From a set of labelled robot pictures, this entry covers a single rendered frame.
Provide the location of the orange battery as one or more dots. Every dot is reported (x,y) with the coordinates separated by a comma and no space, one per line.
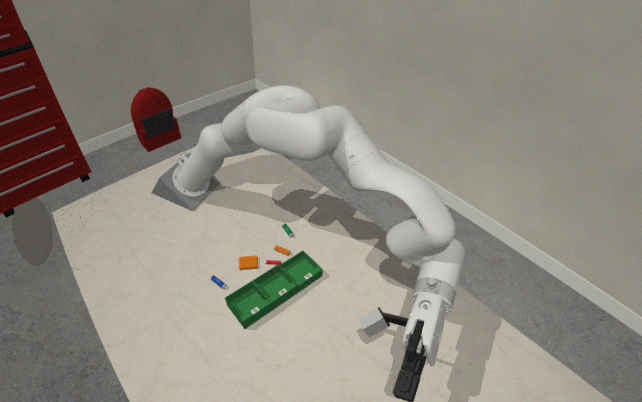
(282,250)

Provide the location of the orange block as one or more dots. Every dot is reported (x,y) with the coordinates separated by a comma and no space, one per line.
(248,262)

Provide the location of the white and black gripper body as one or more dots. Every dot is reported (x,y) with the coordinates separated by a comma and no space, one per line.
(435,307)

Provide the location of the blue battery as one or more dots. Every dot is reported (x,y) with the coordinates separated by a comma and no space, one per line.
(218,282)

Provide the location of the green battery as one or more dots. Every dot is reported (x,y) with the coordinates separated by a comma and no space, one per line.
(286,228)

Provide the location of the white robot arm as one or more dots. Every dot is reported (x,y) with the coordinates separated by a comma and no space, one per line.
(333,131)

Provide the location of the green three-compartment tray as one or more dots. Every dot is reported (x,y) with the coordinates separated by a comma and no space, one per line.
(263,288)

